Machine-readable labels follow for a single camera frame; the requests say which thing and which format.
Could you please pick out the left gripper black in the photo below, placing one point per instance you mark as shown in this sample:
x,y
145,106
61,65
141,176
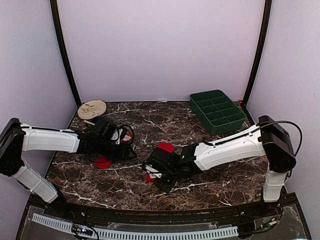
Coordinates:
x,y
123,153

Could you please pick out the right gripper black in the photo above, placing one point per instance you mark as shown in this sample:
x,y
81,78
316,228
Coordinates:
x,y
166,188

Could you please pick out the red santa sock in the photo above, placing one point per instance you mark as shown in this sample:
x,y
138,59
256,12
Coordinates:
x,y
159,159

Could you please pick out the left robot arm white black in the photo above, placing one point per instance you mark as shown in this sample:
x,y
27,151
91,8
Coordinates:
x,y
18,137

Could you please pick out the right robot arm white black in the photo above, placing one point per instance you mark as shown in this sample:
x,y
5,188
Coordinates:
x,y
266,138

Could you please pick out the wooden stick in cup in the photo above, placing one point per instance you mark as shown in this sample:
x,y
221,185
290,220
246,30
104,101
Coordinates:
x,y
88,122

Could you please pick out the beige floral plate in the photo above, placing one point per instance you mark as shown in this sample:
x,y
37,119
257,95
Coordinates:
x,y
91,109

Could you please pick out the green compartment tray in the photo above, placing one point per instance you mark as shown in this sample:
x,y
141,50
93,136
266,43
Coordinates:
x,y
216,111

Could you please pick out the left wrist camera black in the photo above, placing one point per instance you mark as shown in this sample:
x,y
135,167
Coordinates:
x,y
102,130

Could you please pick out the white slotted cable duct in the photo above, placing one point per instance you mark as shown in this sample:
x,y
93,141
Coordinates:
x,y
119,231

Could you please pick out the black front rail base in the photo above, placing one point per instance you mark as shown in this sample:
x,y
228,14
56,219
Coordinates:
x,y
282,220

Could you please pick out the left black frame post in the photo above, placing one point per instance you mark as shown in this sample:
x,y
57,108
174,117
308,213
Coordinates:
x,y
63,51

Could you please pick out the black frame post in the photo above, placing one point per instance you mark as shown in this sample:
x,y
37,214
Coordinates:
x,y
63,51
259,50

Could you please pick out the right black frame post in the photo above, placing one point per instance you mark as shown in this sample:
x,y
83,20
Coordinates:
x,y
259,50

